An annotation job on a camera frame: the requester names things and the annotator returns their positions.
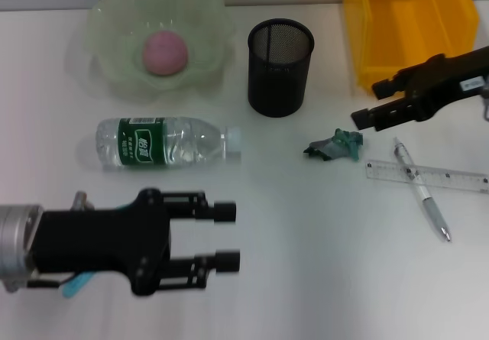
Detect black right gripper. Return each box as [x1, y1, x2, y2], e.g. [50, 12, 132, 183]
[351, 45, 489, 133]

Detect pink toy peach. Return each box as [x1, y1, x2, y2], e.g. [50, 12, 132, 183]
[142, 30, 189, 76]

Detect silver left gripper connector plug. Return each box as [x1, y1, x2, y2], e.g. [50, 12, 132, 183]
[73, 190, 96, 211]

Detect white grey pen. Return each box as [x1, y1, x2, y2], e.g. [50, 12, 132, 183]
[393, 137, 452, 243]

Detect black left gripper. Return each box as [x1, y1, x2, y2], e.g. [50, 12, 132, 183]
[28, 187, 173, 298]

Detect blue scissors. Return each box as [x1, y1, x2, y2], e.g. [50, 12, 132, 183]
[63, 270, 95, 299]

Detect translucent green plastic fruit bowl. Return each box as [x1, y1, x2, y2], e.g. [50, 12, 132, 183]
[67, 0, 238, 102]

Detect clear green-label water bottle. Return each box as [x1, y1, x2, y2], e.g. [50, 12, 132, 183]
[95, 116, 242, 171]

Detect transparent plastic ruler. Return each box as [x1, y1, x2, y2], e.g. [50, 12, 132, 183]
[365, 159, 489, 195]

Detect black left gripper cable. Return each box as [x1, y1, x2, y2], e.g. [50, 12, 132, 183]
[26, 274, 77, 290]

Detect green plastic wrapper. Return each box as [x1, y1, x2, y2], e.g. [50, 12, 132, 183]
[304, 128, 364, 162]

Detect black mesh pen holder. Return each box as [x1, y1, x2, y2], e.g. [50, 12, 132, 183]
[247, 18, 315, 118]

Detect yellow plastic bin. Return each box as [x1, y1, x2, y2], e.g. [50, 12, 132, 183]
[342, 0, 481, 97]

